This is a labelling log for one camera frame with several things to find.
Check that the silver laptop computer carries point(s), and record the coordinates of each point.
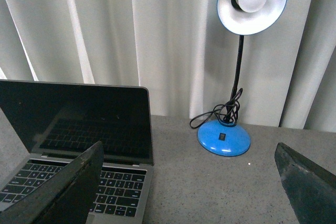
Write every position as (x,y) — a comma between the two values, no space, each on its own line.
(57,122)

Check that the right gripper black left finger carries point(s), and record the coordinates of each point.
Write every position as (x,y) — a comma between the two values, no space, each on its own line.
(66,198)

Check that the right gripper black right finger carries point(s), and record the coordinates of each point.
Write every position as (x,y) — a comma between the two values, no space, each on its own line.
(309,187)

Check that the white pleated curtain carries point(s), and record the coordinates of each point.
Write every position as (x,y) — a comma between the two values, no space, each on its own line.
(182,53)

